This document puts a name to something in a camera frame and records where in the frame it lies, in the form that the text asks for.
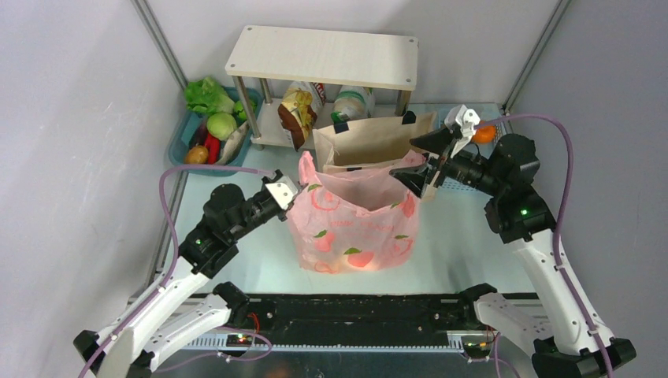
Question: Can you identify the beige canvas tote bag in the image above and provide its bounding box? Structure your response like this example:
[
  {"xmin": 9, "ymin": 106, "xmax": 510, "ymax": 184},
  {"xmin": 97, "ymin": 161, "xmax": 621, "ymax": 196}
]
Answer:
[{"xmin": 314, "ymin": 112, "xmax": 437, "ymax": 210}]

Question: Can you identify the pink plastic grocery bag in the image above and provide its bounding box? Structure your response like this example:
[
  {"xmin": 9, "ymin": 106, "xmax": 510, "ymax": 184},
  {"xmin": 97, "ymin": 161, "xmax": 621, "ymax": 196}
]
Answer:
[{"xmin": 287, "ymin": 151, "xmax": 425, "ymax": 274}]

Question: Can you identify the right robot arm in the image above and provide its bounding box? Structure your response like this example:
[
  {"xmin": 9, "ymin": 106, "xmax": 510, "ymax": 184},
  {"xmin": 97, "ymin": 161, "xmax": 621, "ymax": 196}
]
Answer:
[{"xmin": 391, "ymin": 128, "xmax": 636, "ymax": 377}]

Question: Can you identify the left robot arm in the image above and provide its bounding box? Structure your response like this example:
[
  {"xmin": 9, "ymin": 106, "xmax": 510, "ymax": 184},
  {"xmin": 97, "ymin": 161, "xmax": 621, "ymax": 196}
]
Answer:
[{"xmin": 73, "ymin": 169, "xmax": 302, "ymax": 377}]

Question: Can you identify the orange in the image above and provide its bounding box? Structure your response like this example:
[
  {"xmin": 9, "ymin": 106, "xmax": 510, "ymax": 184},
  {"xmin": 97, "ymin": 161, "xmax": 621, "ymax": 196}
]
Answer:
[{"xmin": 471, "ymin": 121, "xmax": 496, "ymax": 144}]

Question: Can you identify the light blue fruit basket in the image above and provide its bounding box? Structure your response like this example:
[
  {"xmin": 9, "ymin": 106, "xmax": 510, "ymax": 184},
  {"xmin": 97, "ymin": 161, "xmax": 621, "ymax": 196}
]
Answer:
[{"xmin": 437, "ymin": 106, "xmax": 510, "ymax": 191}]

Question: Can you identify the silver grey fish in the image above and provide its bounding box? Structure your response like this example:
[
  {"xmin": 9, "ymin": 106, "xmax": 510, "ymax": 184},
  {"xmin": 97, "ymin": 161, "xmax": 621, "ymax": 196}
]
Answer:
[{"xmin": 215, "ymin": 121, "xmax": 250, "ymax": 165}]

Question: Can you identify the red chili pepper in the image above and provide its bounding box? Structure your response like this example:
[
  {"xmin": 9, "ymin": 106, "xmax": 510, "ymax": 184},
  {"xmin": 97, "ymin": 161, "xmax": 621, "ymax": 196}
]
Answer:
[{"xmin": 203, "ymin": 133, "xmax": 221, "ymax": 165}]

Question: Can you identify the brown potato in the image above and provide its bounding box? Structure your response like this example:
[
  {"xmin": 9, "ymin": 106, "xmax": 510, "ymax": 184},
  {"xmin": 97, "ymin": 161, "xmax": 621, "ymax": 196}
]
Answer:
[{"xmin": 184, "ymin": 145, "xmax": 209, "ymax": 165}]

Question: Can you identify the green white snack bag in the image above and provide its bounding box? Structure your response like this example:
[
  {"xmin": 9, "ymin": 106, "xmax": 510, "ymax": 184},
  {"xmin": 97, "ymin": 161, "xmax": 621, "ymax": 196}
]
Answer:
[{"xmin": 330, "ymin": 85, "xmax": 376, "ymax": 124}]

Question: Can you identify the round green cabbage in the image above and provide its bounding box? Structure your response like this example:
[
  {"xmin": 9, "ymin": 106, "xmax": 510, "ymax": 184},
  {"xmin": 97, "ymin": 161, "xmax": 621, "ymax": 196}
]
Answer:
[{"xmin": 206, "ymin": 112, "xmax": 238, "ymax": 141}]

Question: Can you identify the brown chips bag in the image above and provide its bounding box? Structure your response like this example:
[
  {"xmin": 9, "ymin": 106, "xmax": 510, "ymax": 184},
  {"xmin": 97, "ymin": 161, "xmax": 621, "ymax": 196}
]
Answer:
[{"xmin": 277, "ymin": 81, "xmax": 326, "ymax": 150}]

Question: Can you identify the green bell pepper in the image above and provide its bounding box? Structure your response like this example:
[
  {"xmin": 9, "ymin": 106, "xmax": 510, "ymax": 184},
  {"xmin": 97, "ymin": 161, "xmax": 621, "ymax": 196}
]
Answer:
[{"xmin": 232, "ymin": 100, "xmax": 248, "ymax": 123}]

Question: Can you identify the white wooden two-tier shelf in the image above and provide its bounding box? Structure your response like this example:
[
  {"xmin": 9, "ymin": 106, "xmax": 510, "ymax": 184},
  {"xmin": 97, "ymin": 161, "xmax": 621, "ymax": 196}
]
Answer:
[{"xmin": 225, "ymin": 25, "xmax": 419, "ymax": 147}]

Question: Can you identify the green leafy lettuce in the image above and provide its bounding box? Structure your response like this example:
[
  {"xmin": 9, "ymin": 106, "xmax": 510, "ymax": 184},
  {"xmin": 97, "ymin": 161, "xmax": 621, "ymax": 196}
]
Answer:
[{"xmin": 184, "ymin": 76, "xmax": 235, "ymax": 116}]

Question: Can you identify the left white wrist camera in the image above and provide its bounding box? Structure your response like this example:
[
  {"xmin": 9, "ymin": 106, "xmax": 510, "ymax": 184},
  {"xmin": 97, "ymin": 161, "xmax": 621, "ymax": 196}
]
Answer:
[{"xmin": 264, "ymin": 173, "xmax": 301, "ymax": 211}]

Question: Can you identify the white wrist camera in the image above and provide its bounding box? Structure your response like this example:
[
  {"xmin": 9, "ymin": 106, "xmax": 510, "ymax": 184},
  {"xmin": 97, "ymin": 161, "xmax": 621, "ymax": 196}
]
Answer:
[
  {"xmin": 264, "ymin": 173, "xmax": 301, "ymax": 211},
  {"xmin": 444, "ymin": 105, "xmax": 481, "ymax": 158}
]

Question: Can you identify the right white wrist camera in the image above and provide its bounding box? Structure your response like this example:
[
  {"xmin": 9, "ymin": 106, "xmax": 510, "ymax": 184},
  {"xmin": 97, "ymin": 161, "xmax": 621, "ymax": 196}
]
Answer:
[{"xmin": 444, "ymin": 105, "xmax": 481, "ymax": 158}]

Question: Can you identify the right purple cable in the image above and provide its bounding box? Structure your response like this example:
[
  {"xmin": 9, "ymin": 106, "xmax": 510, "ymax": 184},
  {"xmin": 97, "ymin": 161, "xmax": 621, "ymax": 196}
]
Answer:
[{"xmin": 474, "ymin": 113, "xmax": 614, "ymax": 378}]

